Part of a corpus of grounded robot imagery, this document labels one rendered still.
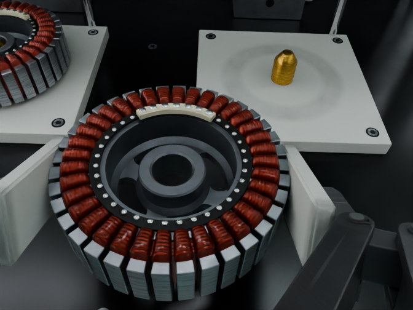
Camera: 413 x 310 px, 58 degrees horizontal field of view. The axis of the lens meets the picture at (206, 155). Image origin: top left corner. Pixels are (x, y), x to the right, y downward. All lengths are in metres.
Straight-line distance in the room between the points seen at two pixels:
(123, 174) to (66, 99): 0.14
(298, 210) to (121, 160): 0.10
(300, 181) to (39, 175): 0.11
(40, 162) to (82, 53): 0.21
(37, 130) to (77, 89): 0.05
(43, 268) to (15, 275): 0.02
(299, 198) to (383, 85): 0.24
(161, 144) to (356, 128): 0.17
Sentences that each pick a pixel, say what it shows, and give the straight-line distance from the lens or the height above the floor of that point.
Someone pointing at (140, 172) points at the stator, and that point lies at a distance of 0.18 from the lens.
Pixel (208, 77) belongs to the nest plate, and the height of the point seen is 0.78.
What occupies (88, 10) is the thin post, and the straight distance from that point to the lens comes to 0.40.
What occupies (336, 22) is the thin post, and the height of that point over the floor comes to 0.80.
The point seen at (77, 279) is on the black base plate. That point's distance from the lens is 0.24.
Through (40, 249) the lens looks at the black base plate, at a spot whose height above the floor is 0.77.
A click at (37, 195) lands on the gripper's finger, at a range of 0.17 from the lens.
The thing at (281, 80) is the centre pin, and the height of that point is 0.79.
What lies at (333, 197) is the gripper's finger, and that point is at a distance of 0.16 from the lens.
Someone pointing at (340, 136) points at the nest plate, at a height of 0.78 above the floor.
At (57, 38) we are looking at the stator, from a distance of 0.34.
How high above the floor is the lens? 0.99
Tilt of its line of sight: 50 degrees down
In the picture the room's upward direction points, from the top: 3 degrees clockwise
